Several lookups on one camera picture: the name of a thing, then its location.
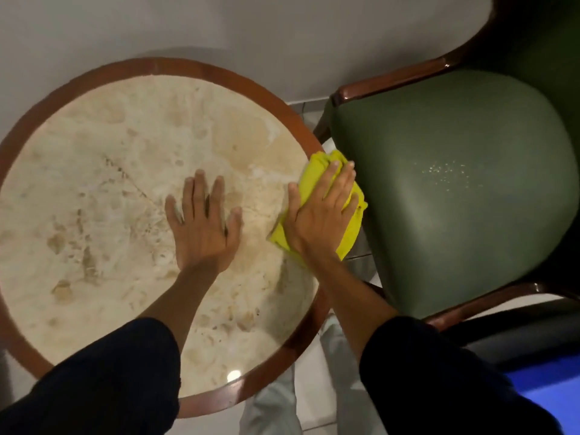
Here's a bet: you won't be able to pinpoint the yellow cleaning cloth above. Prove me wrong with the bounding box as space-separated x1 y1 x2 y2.
268 150 369 263

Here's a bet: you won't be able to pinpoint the round marble table wooden rim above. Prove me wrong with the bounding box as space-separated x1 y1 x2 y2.
0 57 331 419

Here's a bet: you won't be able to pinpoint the person's right forearm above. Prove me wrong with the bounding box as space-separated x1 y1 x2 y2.
308 253 400 364

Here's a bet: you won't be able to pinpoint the blue glossy surface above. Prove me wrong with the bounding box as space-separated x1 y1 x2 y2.
505 353 580 435

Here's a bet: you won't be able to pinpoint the green upholstered wooden armchair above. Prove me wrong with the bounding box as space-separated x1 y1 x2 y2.
313 0 580 333

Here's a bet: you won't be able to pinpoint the person's left forearm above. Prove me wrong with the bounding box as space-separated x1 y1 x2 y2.
138 263 223 354

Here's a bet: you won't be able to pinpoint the dark blue left sleeve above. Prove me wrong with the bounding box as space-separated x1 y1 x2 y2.
0 317 182 435

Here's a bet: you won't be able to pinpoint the person's light grey trousers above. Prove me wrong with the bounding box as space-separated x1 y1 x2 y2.
239 312 387 435

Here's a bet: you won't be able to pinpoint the dark blue sleeve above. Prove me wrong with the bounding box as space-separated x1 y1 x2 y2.
359 316 565 435
0 317 182 435

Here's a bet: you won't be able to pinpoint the dark furniture edge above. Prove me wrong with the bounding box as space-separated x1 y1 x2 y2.
442 298 580 373

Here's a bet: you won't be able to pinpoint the person's right hand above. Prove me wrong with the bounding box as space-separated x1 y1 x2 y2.
285 160 360 263

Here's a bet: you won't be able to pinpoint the dark blue right sleeve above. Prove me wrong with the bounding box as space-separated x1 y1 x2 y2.
359 316 565 435

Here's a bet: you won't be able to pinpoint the person's left hand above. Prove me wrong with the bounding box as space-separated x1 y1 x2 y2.
165 169 243 274

